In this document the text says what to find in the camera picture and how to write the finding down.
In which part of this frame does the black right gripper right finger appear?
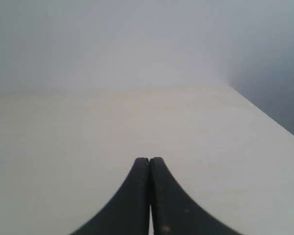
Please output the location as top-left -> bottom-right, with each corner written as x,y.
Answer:
149,157 -> 239,235

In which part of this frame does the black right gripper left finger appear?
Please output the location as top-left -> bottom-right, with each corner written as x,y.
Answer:
72,158 -> 149,235

